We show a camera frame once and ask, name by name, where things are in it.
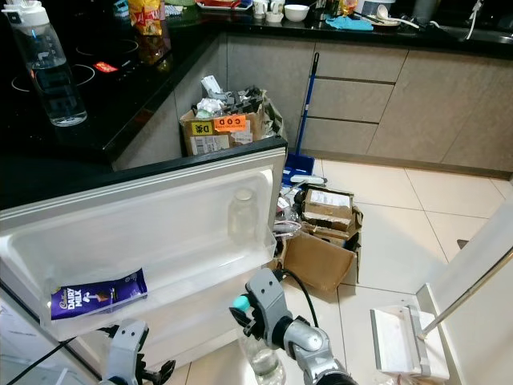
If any clear bottle with turquoise cap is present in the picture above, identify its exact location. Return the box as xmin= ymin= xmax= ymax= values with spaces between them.
xmin=232 ymin=294 xmax=287 ymax=385

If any plain brown cardboard box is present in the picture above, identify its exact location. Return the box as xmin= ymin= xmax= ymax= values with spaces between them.
xmin=281 ymin=231 xmax=359 ymax=292

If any purple chocolate bar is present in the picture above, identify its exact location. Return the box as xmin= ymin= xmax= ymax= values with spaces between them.
xmin=50 ymin=269 xmax=149 ymax=322

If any cardboard box with white label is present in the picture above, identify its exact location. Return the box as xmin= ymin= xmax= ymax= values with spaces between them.
xmin=298 ymin=186 xmax=363 ymax=237

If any white plastic rack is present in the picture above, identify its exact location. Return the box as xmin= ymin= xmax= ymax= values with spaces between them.
xmin=369 ymin=215 xmax=513 ymax=385

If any cardboard box with orange label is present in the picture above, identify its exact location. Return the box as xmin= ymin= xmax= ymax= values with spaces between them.
xmin=180 ymin=76 xmax=283 ymax=156

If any grey counter base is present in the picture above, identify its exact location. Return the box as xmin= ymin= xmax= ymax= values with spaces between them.
xmin=112 ymin=36 xmax=229 ymax=171

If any black kitchen countertop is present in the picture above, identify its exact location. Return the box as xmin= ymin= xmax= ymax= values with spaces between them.
xmin=0 ymin=0 xmax=513 ymax=211

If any beige drawer cabinet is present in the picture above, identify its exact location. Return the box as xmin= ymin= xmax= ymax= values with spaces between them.
xmin=224 ymin=32 xmax=513 ymax=176

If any black induction cooktop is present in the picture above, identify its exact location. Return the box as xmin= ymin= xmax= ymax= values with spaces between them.
xmin=8 ymin=36 xmax=153 ymax=93

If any white ceramic bowl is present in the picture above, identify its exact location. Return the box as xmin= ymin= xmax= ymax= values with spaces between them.
xmin=284 ymin=4 xmax=310 ymax=22

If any teal cloth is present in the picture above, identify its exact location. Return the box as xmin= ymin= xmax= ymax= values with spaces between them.
xmin=337 ymin=14 xmax=375 ymax=31

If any red tray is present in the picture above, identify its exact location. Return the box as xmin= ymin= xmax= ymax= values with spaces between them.
xmin=196 ymin=0 xmax=253 ymax=10

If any yellow red snack bag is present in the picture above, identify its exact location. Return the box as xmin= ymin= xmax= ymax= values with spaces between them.
xmin=128 ymin=0 xmax=165 ymax=37

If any plate with spoon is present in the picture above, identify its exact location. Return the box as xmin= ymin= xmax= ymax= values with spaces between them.
xmin=359 ymin=4 xmax=422 ymax=29

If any clear water bottle white lid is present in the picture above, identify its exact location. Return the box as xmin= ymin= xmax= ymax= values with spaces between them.
xmin=4 ymin=0 xmax=87 ymax=128

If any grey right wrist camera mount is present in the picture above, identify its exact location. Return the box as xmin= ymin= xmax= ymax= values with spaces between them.
xmin=244 ymin=269 xmax=289 ymax=322

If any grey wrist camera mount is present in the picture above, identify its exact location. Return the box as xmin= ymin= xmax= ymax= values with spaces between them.
xmin=244 ymin=269 xmax=289 ymax=322
xmin=108 ymin=321 xmax=150 ymax=385

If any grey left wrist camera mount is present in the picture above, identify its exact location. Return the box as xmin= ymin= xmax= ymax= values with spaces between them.
xmin=108 ymin=321 xmax=150 ymax=385

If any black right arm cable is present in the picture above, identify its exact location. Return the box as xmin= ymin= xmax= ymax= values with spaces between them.
xmin=277 ymin=269 xmax=321 ymax=330

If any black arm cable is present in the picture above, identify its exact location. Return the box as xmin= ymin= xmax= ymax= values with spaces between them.
xmin=28 ymin=337 xmax=81 ymax=385
xmin=277 ymin=269 xmax=321 ymax=330

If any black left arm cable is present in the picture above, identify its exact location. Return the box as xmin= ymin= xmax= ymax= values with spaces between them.
xmin=28 ymin=337 xmax=81 ymax=385

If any blue handled broom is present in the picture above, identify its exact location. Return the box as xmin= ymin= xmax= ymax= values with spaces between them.
xmin=283 ymin=52 xmax=321 ymax=187

